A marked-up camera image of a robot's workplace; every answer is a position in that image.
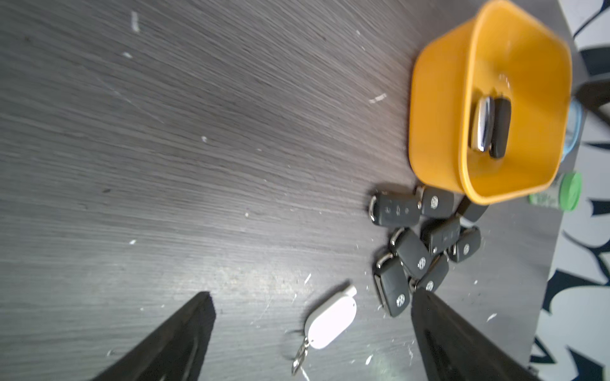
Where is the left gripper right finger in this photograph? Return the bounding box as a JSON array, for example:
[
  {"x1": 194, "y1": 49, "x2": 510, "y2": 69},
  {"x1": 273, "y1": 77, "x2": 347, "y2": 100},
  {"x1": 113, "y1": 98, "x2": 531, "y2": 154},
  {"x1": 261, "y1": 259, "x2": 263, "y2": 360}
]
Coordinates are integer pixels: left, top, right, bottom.
[{"x1": 411, "y1": 290, "x2": 537, "y2": 380}]

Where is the small blue alarm clock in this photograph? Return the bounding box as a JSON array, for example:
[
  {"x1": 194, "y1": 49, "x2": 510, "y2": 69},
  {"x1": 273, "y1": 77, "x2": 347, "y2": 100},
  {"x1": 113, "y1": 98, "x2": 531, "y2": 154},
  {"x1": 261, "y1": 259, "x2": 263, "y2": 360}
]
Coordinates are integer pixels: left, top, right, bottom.
[{"x1": 562, "y1": 98, "x2": 585, "y2": 161}]

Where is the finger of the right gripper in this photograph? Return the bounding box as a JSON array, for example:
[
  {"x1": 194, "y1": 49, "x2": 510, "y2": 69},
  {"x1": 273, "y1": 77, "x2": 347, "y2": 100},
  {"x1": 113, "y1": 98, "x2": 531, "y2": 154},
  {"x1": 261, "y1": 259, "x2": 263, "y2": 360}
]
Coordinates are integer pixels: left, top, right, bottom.
[{"x1": 575, "y1": 78, "x2": 609, "y2": 125}]

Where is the green lidded small jar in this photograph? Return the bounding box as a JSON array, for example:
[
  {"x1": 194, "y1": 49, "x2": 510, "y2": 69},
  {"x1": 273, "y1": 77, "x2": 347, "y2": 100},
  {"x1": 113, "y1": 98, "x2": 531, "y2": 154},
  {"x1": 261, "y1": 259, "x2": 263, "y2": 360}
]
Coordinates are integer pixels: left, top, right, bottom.
[{"x1": 527, "y1": 171, "x2": 583, "y2": 212}]

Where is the white key fob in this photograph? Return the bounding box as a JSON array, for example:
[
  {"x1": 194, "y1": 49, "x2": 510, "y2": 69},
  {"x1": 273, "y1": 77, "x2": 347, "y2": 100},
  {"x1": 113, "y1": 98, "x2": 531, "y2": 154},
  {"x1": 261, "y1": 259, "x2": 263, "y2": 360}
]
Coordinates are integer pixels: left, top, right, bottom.
[{"x1": 291, "y1": 285, "x2": 357, "y2": 376}]

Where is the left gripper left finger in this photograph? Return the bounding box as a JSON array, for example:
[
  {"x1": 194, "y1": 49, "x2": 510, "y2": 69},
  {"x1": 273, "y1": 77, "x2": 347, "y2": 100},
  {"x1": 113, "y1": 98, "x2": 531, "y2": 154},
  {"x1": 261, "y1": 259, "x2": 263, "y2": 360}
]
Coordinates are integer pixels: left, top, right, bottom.
[{"x1": 95, "y1": 291, "x2": 216, "y2": 380}]

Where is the yellow plastic storage box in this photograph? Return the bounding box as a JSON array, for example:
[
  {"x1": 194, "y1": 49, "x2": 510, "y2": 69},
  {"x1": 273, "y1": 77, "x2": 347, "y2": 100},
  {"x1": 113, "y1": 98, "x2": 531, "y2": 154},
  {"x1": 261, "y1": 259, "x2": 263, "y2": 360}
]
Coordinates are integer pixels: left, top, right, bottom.
[{"x1": 408, "y1": 1, "x2": 573, "y2": 205}]

